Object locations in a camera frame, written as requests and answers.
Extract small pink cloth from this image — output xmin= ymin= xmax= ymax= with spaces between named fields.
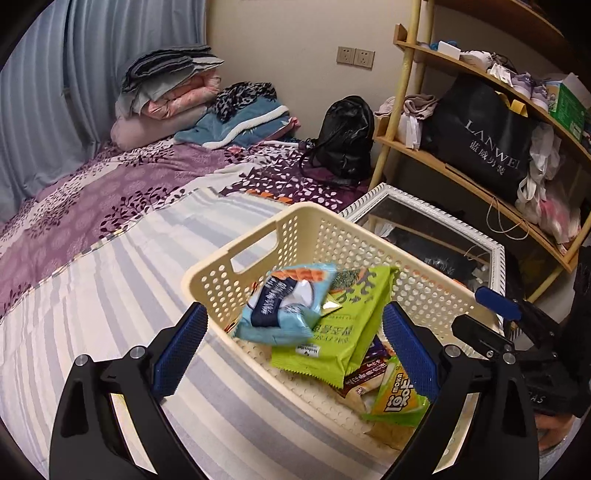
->
xmin=277 ymin=117 xmax=302 ymax=142

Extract black shopping bag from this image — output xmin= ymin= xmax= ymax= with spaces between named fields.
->
xmin=420 ymin=74 xmax=541 ymax=205

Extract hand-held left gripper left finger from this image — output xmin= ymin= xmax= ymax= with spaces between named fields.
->
xmin=50 ymin=302 xmax=208 ymax=480

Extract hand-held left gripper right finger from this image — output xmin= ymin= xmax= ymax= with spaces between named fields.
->
xmin=382 ymin=302 xmax=541 ymax=480

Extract beige snack packet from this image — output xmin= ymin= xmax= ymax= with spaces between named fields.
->
xmin=342 ymin=383 xmax=419 ymax=452

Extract green cardboard box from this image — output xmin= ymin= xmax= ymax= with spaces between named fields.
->
xmin=549 ymin=73 xmax=591 ymax=142

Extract curved wooden shelf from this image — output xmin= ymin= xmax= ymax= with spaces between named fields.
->
xmin=369 ymin=0 xmax=591 ymax=301

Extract pink plastic bag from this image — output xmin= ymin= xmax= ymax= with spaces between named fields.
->
xmin=538 ymin=198 xmax=583 ymax=246

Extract large lime green snack packet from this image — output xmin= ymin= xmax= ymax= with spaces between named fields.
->
xmin=270 ymin=265 xmax=400 ymax=388

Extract blue curtain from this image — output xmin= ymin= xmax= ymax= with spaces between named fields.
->
xmin=0 ymin=28 xmax=70 ymax=227
xmin=60 ymin=0 xmax=209 ymax=155

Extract dusty pink folded cloth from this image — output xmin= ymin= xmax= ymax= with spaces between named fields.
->
xmin=404 ymin=93 xmax=438 ymax=121

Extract leopard print cloth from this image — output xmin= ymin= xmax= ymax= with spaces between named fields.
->
xmin=211 ymin=82 xmax=279 ymax=123

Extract purple floral bed cover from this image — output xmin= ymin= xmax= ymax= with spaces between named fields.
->
xmin=0 ymin=138 xmax=370 ymax=320

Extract mauve pillow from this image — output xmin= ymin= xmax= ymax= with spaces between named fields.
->
xmin=111 ymin=104 xmax=209 ymax=151

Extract black backpack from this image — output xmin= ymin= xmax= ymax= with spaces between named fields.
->
xmin=299 ymin=95 xmax=376 ymax=188

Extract small lime snack packet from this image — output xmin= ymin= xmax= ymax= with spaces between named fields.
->
xmin=362 ymin=355 xmax=431 ymax=428

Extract lilac shoes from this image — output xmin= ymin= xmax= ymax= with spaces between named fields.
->
xmin=508 ymin=71 xmax=551 ymax=112

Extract dark purple snack packet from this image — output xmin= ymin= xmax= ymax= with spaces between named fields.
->
xmin=342 ymin=336 xmax=393 ymax=398

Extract person's right hand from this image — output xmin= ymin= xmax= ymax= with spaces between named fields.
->
xmin=538 ymin=413 xmax=578 ymax=455

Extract light grey folded sheet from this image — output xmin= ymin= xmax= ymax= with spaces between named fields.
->
xmin=115 ymin=76 xmax=185 ymax=115

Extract white plastic bags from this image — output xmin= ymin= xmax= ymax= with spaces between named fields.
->
xmin=515 ymin=122 xmax=563 ymax=219

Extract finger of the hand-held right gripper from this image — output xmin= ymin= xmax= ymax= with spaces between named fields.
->
xmin=475 ymin=286 xmax=561 ymax=333
xmin=451 ymin=315 xmax=518 ymax=365

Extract pink folded quilt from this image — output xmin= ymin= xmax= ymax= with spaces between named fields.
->
xmin=139 ymin=69 xmax=223 ymax=121

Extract grey striped sheet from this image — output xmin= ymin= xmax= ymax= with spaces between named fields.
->
xmin=0 ymin=187 xmax=402 ymax=480

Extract cream perforated plastic basket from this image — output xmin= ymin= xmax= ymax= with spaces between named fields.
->
xmin=184 ymin=202 xmax=506 ymax=480

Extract white framed mirror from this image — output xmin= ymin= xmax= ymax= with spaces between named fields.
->
xmin=339 ymin=183 xmax=506 ymax=334

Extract white shoes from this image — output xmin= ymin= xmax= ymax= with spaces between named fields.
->
xmin=462 ymin=50 xmax=498 ymax=71

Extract light blue snack packet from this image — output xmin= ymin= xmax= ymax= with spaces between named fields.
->
xmin=233 ymin=263 xmax=338 ymax=346

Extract dark grey folded blanket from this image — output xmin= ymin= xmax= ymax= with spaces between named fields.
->
xmin=121 ymin=44 xmax=225 ymax=94

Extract white cloth bag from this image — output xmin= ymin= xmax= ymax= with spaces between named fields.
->
xmin=396 ymin=111 xmax=423 ymax=149

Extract blue fleece blanket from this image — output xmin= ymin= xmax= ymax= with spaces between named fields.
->
xmin=174 ymin=99 xmax=302 ymax=151

